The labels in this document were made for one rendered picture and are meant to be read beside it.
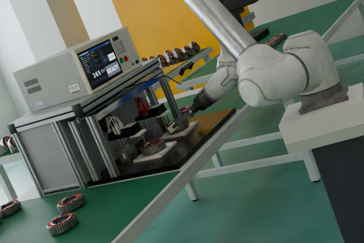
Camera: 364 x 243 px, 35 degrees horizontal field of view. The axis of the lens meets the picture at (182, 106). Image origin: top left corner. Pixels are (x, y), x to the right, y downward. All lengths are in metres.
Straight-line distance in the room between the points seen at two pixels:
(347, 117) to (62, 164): 1.24
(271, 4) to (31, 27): 3.13
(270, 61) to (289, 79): 0.09
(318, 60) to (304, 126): 0.24
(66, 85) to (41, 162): 0.36
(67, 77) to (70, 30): 4.11
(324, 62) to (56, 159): 1.23
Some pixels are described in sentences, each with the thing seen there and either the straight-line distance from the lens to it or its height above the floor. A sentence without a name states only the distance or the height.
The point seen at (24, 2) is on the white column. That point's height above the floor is 1.85.
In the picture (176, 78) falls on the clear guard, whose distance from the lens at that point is 2.56.
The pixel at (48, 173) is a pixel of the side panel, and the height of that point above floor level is 0.85.
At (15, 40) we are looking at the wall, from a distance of 10.24.
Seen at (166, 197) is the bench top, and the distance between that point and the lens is 2.10.
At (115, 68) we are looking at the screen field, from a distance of 2.66.
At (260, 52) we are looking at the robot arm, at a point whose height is 1.09.
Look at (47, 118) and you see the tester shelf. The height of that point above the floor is 1.09.
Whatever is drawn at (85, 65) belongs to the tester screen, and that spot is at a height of 1.24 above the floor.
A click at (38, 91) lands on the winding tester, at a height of 1.20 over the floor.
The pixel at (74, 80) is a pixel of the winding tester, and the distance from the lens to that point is 2.53.
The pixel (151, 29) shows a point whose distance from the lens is 6.45.
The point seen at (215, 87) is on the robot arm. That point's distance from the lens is 2.51.
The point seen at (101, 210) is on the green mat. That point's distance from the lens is 2.19.
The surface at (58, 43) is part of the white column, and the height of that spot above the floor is 1.30.
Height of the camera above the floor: 1.41
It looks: 11 degrees down
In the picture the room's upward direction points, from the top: 22 degrees counter-clockwise
